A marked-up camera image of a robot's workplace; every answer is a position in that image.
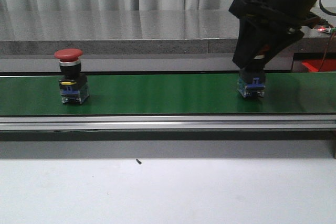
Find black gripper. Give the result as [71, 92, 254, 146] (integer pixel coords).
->
[229, 0, 321, 69]

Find red mushroom push button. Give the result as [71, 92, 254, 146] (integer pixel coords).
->
[237, 44, 271, 99]
[54, 48, 89, 104]

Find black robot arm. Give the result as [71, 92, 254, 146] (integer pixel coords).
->
[229, 0, 320, 69]

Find green conveyor belt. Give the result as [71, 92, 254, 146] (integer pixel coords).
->
[1, 72, 335, 116]

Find small green circuit board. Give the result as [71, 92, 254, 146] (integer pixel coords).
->
[316, 19, 335, 34]

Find red plastic tray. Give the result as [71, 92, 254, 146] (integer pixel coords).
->
[302, 59, 336, 72]

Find grey stone counter slab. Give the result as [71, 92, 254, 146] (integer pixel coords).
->
[0, 7, 336, 56]

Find red black wire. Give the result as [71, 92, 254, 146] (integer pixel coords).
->
[318, 31, 336, 72]

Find aluminium conveyor frame rail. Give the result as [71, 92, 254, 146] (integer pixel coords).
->
[1, 114, 335, 131]

